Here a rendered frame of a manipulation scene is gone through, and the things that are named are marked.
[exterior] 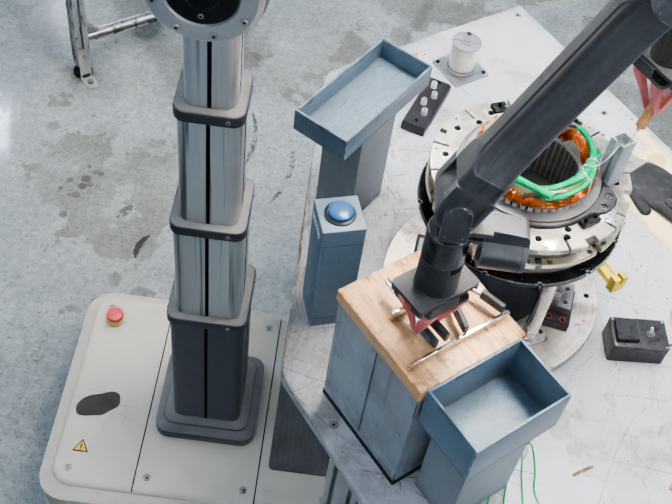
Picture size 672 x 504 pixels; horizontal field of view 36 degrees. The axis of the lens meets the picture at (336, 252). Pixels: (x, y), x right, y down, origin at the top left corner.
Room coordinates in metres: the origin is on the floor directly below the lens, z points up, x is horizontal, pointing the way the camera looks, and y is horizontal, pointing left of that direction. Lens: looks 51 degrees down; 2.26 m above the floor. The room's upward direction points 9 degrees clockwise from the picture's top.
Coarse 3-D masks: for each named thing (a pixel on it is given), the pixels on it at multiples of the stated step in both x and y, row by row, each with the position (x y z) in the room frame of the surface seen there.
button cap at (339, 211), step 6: (330, 204) 1.06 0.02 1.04; (336, 204) 1.06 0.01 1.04; (342, 204) 1.06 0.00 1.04; (348, 204) 1.06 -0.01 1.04; (330, 210) 1.05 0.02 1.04; (336, 210) 1.05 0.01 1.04; (342, 210) 1.05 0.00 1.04; (348, 210) 1.05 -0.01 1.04; (330, 216) 1.04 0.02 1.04; (336, 216) 1.04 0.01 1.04; (342, 216) 1.04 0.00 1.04; (348, 216) 1.04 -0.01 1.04; (342, 222) 1.03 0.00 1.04
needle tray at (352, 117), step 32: (352, 64) 1.36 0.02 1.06; (384, 64) 1.42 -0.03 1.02; (416, 64) 1.40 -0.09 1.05; (320, 96) 1.29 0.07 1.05; (352, 96) 1.33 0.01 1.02; (384, 96) 1.34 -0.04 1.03; (320, 128) 1.20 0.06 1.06; (352, 128) 1.25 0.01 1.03; (384, 128) 1.31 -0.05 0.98; (352, 160) 1.25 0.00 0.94; (384, 160) 1.33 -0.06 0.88; (320, 192) 1.28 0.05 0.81; (352, 192) 1.25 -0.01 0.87
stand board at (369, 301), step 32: (416, 256) 0.97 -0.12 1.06; (352, 288) 0.89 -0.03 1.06; (384, 288) 0.90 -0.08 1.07; (480, 288) 0.93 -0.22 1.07; (384, 320) 0.84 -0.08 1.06; (448, 320) 0.86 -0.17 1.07; (480, 320) 0.87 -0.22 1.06; (512, 320) 0.88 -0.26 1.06; (384, 352) 0.80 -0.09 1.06; (416, 352) 0.80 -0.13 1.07; (448, 352) 0.81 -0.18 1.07; (480, 352) 0.82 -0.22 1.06; (416, 384) 0.75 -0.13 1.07
